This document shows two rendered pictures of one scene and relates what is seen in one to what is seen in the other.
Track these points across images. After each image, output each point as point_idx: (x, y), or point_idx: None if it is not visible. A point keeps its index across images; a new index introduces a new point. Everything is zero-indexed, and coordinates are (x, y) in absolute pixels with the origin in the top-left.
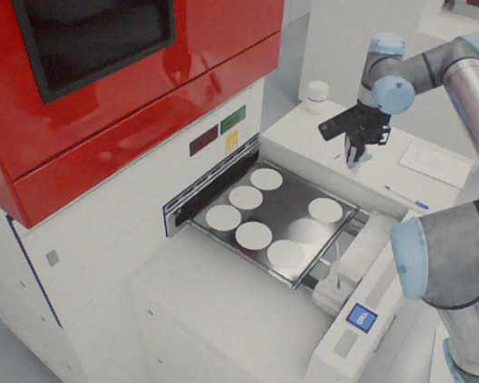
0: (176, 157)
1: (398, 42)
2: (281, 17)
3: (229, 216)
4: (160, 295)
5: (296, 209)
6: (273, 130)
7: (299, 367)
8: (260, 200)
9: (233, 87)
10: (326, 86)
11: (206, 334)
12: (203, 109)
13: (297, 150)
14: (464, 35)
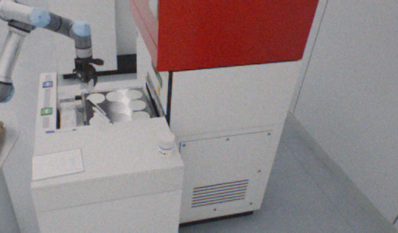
0: (149, 56)
1: (75, 22)
2: (157, 40)
3: (132, 96)
4: (126, 82)
5: (110, 113)
6: (163, 122)
7: (63, 93)
8: (130, 108)
9: (147, 46)
10: (162, 138)
11: (99, 83)
12: (143, 38)
13: (136, 120)
14: (44, 10)
